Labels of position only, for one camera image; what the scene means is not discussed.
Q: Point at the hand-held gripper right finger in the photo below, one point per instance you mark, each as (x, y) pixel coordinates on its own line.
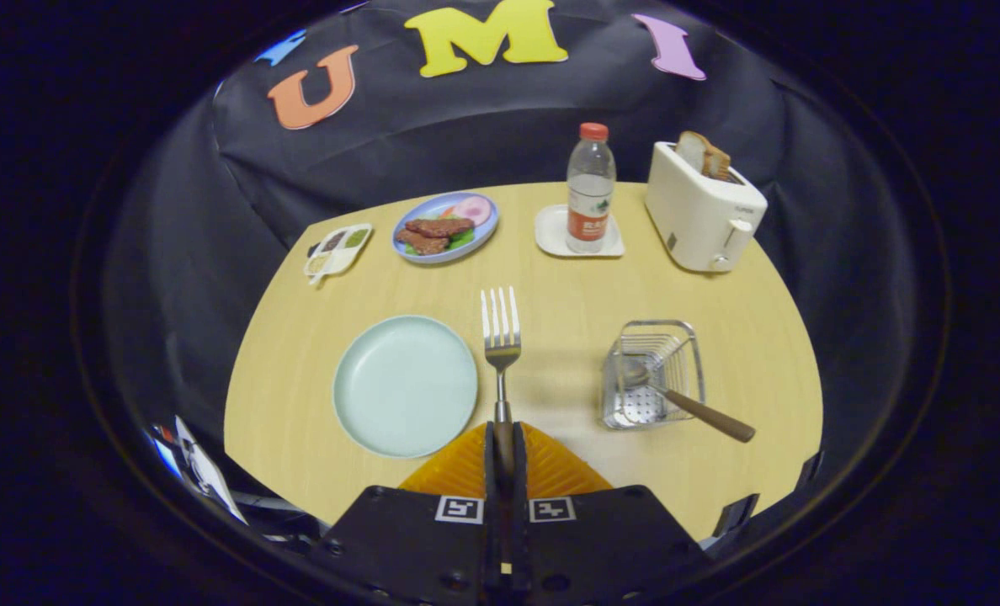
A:
(520, 547)

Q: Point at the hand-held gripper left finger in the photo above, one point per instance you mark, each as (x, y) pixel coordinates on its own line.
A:
(491, 547)

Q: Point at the pale green plate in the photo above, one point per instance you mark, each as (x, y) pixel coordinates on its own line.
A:
(403, 387)

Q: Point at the green lettuce leaf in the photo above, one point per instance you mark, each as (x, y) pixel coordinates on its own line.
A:
(463, 240)

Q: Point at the brown meat piece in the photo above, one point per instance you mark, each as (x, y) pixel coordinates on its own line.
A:
(422, 242)
(441, 226)

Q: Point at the white square coaster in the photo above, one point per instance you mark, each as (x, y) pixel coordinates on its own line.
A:
(550, 236)

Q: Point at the white divided condiment dish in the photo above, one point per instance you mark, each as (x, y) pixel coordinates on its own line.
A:
(340, 248)

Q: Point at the pink ham slice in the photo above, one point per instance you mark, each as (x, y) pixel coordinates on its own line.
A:
(473, 210)

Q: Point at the blue plate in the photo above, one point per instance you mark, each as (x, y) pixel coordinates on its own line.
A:
(433, 206)

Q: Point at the clear water bottle red cap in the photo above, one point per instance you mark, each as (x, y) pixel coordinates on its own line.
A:
(590, 185)

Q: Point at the white toaster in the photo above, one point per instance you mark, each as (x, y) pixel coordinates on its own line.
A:
(694, 219)

